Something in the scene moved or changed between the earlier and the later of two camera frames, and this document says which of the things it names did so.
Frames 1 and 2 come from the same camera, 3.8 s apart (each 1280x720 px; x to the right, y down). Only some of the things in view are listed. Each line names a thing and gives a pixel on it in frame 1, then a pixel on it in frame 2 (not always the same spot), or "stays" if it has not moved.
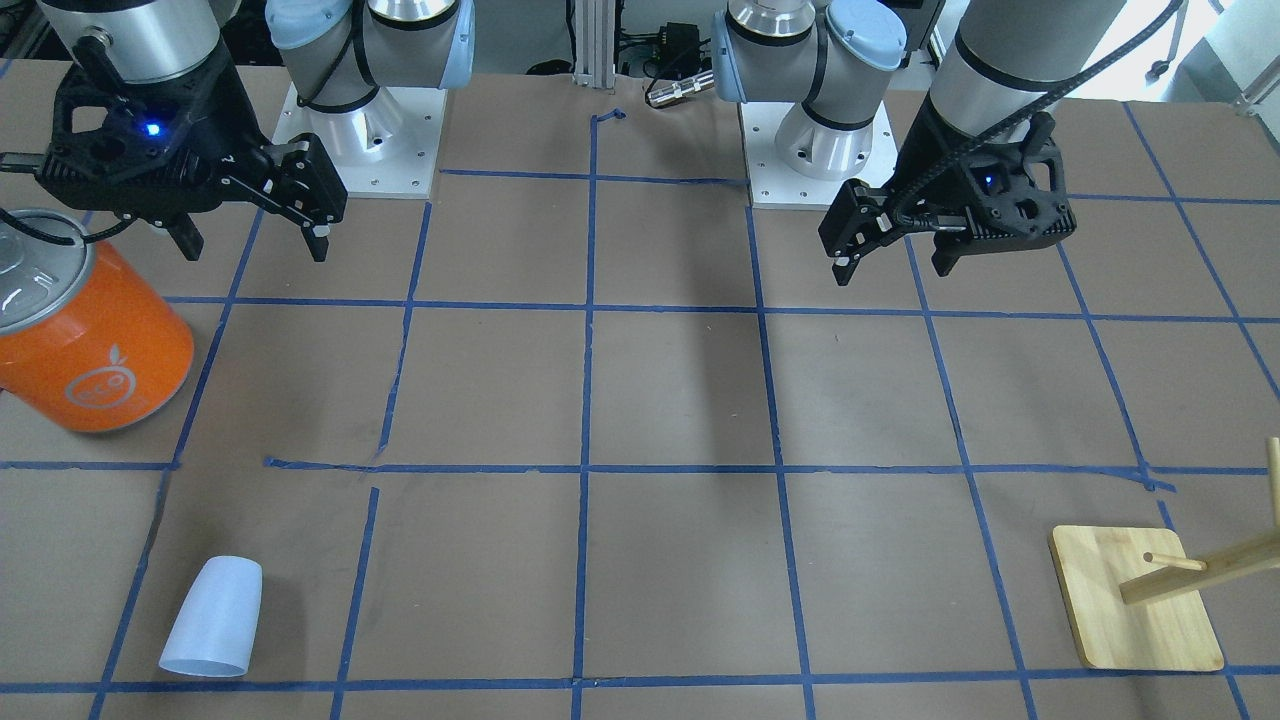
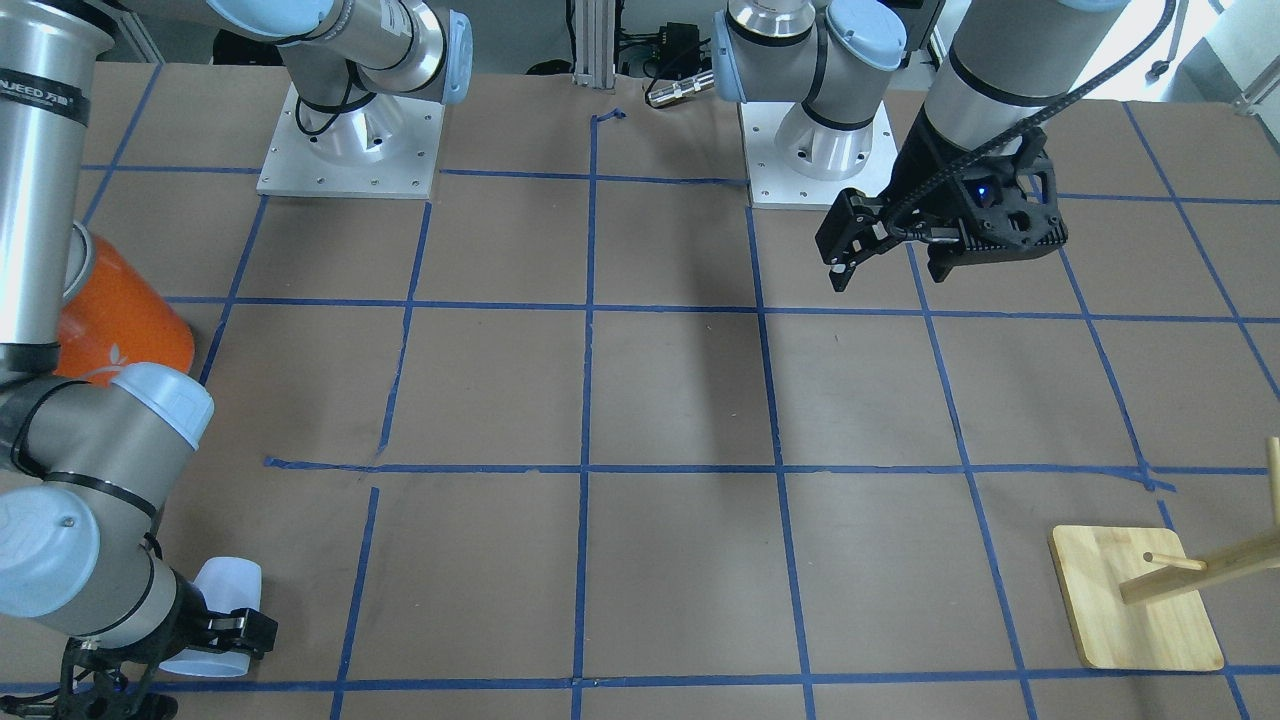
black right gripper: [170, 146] to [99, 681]
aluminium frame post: [594, 40] stays
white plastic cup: [215, 629] stays
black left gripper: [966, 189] stays
